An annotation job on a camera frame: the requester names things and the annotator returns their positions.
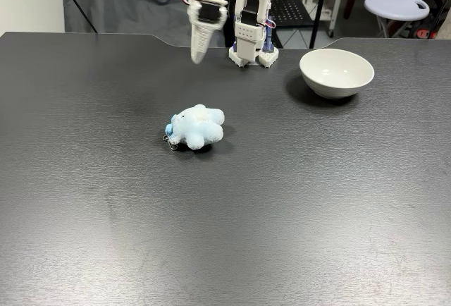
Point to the skyblue plush bear doll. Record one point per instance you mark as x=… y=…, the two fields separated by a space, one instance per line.
x=201 y=126

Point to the white ceramic bowl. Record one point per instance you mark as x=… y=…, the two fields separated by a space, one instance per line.
x=334 y=73

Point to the grey backdrop cloth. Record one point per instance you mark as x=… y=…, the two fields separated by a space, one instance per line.
x=134 y=6

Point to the black metal perforated rack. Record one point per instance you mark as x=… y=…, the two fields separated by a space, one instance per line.
x=294 y=10

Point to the white round stool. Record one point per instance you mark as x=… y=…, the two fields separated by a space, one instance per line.
x=394 y=4

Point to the red black machine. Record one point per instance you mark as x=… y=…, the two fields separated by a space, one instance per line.
x=428 y=27

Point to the white cart frame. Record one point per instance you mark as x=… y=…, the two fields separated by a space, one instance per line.
x=334 y=3

